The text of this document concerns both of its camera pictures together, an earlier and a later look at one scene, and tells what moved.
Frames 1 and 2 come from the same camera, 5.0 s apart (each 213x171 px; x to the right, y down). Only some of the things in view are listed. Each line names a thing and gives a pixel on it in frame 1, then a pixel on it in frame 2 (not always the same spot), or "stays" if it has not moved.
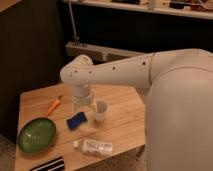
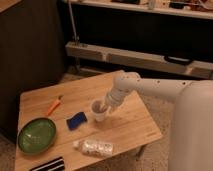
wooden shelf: x=198 y=9 stays
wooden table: x=115 y=124 stays
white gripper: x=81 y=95 -> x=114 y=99
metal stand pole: x=75 y=37 stays
